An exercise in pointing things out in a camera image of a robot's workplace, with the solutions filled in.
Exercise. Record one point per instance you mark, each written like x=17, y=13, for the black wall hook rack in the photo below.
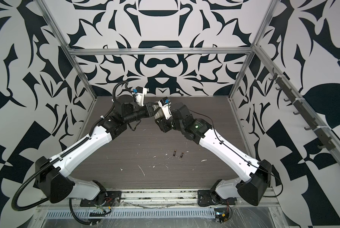
x=303, y=109

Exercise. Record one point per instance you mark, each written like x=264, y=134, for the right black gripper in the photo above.
x=163, y=124

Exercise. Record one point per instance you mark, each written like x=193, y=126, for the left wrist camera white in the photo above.
x=140, y=93

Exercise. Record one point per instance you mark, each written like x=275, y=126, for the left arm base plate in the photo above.
x=110, y=198

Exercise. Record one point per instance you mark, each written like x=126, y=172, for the aluminium frame back bar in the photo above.
x=157, y=51

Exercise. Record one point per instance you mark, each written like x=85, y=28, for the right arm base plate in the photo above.
x=211, y=198

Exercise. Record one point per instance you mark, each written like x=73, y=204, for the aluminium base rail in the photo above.
x=164, y=198

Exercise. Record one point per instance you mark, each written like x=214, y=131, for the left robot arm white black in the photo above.
x=56, y=182

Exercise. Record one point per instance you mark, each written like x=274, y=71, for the small green circuit board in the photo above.
x=223, y=214

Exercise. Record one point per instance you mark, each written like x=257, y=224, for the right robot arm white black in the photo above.
x=253, y=176

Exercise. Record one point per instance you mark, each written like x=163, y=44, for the white remote control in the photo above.
x=158, y=113

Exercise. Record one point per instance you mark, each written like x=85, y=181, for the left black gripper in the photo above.
x=149, y=110

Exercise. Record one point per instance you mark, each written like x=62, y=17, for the white slotted cable duct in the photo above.
x=150, y=213

